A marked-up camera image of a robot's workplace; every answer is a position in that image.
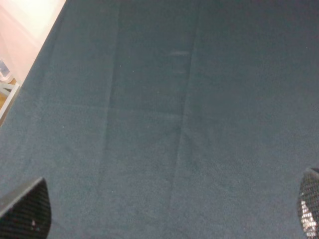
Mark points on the black tablecloth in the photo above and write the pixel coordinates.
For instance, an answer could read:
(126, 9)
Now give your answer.
(170, 119)

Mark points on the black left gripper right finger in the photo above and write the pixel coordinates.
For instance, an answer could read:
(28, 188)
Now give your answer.
(308, 203)

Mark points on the grey metal frame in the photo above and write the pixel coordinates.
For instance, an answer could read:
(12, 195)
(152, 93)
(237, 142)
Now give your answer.
(8, 94)

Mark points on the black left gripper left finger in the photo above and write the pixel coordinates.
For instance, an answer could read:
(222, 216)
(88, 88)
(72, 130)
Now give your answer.
(25, 212)

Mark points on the clear plastic box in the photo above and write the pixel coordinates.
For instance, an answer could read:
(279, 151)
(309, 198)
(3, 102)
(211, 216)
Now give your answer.
(5, 73)

